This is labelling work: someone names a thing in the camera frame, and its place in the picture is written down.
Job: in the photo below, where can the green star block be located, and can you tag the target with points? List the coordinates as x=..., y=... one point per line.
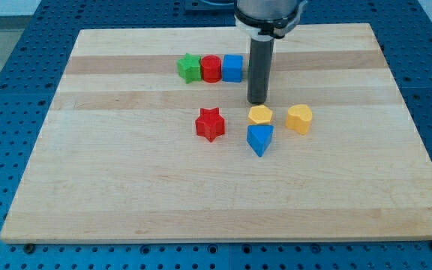
x=189, y=68

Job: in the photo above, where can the blue cube block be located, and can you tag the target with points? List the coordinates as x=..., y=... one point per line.
x=232, y=68

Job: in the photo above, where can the wooden board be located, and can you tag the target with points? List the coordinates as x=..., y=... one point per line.
x=118, y=159

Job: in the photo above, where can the blue triangle block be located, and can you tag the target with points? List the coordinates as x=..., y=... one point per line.
x=259, y=137

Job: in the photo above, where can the black cylindrical pointer tool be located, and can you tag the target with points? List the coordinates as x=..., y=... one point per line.
x=259, y=67

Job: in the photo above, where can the yellow heart block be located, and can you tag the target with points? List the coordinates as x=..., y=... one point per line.
x=299, y=118

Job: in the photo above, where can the red star block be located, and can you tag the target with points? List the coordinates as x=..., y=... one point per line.
x=210, y=124

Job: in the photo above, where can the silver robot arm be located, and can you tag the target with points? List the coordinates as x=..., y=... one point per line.
x=264, y=20

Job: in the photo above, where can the red cylinder block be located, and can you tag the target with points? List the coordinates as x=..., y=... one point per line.
x=211, y=68

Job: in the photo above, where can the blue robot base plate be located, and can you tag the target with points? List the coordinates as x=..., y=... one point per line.
x=199, y=6

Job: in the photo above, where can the yellow hexagon block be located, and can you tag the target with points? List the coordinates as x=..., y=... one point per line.
x=260, y=115

